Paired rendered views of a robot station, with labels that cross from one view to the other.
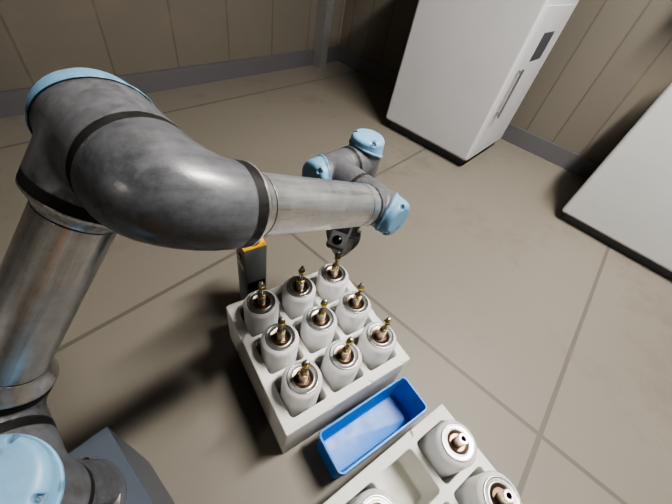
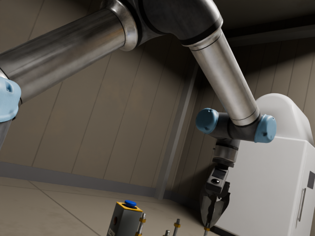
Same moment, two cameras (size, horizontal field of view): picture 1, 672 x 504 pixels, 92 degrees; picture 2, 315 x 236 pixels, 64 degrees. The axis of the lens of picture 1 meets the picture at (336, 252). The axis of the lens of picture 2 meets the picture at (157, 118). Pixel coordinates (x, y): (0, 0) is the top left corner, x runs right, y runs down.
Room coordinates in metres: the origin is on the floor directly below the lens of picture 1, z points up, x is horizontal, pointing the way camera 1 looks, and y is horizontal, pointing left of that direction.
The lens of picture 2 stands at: (-0.22, 0.04, 0.48)
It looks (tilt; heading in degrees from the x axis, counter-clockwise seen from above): 9 degrees up; 13
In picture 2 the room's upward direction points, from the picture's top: 16 degrees clockwise
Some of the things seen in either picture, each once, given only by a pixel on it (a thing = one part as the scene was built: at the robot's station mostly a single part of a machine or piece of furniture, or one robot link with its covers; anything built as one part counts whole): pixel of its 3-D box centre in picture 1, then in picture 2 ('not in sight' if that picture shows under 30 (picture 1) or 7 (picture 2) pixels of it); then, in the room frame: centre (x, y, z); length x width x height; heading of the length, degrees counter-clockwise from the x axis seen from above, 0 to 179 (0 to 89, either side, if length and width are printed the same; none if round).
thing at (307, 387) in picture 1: (302, 377); not in sight; (0.31, 0.01, 0.25); 0.08 x 0.08 x 0.01
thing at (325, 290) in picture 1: (329, 291); not in sight; (0.64, -0.01, 0.16); 0.10 x 0.10 x 0.18
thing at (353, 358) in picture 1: (344, 355); not in sight; (0.39, -0.08, 0.25); 0.08 x 0.08 x 0.01
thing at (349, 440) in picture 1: (370, 426); not in sight; (0.30, -0.20, 0.06); 0.30 x 0.11 x 0.12; 133
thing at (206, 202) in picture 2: not in sight; (206, 209); (0.66, 0.01, 0.38); 0.06 x 0.03 x 0.09; 173
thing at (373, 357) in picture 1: (371, 351); not in sight; (0.47, -0.17, 0.16); 0.10 x 0.10 x 0.18
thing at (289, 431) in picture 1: (313, 346); not in sight; (0.47, 0.00, 0.09); 0.39 x 0.39 x 0.18; 42
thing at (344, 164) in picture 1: (336, 175); (218, 124); (0.56, 0.03, 0.64); 0.11 x 0.11 x 0.08; 54
